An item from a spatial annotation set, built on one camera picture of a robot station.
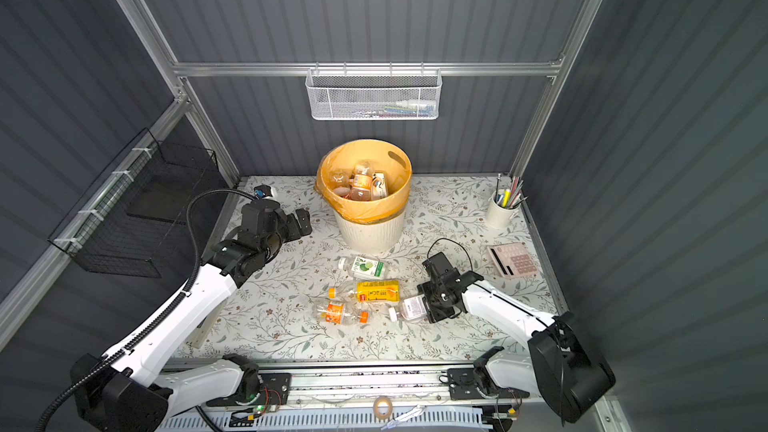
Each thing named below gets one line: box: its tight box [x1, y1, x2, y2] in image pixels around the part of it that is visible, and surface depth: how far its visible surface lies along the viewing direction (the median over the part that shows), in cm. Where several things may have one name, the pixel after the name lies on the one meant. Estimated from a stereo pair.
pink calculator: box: [487, 242, 538, 278], surface depth 96 cm
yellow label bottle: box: [328, 280, 400, 302], surface depth 86 cm
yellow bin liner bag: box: [315, 139, 413, 224], surface depth 90 cm
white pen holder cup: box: [486, 189, 521, 228], surface depth 103 cm
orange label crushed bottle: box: [313, 300, 370, 325], surface depth 84 cm
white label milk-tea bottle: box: [371, 171, 388, 200], surface depth 95 cm
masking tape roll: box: [373, 395, 393, 421], surface depth 72 cm
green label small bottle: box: [338, 256, 386, 280], surface depth 93 cm
